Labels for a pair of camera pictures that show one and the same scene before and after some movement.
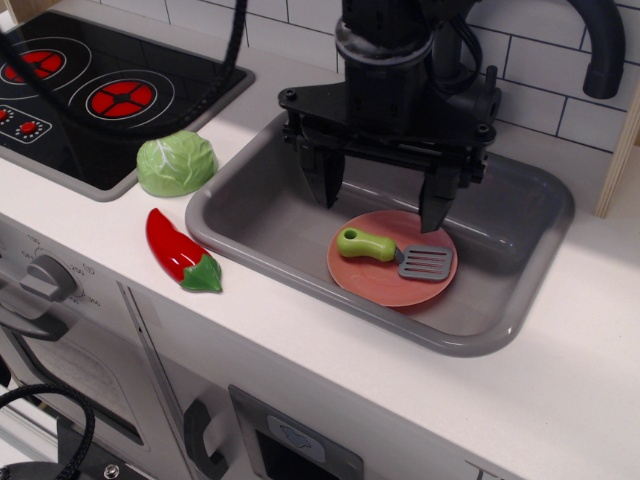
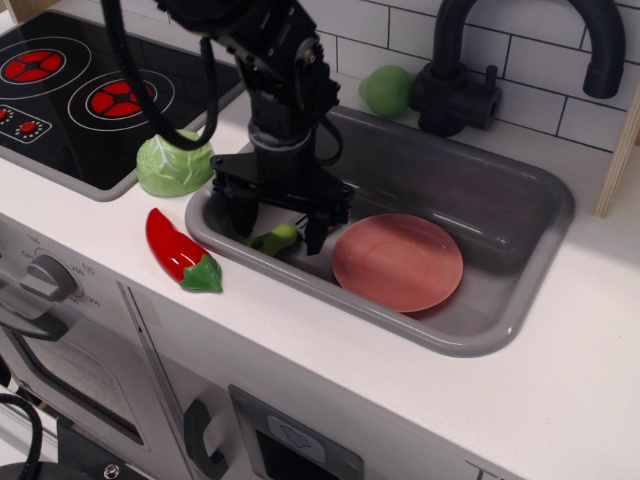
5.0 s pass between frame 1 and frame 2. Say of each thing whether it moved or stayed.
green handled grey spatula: moved
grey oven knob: stayed
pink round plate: stayed
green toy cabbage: stayed
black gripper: moved
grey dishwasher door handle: stayed
